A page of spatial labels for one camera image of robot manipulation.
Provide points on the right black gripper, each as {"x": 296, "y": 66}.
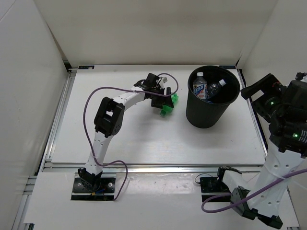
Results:
{"x": 267, "y": 81}

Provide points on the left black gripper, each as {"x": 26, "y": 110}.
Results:
{"x": 164, "y": 100}

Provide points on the green plastic bottle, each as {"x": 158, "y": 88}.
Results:
{"x": 167, "y": 109}

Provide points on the red label clear bottle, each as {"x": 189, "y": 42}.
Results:
{"x": 200, "y": 86}

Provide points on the clear plastic bottle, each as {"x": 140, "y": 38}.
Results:
{"x": 214, "y": 88}

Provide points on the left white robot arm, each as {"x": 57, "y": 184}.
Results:
{"x": 108, "y": 121}

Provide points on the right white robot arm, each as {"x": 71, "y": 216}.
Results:
{"x": 285, "y": 110}

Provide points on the black plastic bin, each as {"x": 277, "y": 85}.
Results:
{"x": 205, "y": 115}

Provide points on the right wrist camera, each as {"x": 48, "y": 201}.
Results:
{"x": 296, "y": 92}

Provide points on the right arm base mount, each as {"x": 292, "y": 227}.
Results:
{"x": 212, "y": 185}

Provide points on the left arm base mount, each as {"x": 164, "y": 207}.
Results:
{"x": 104, "y": 192}

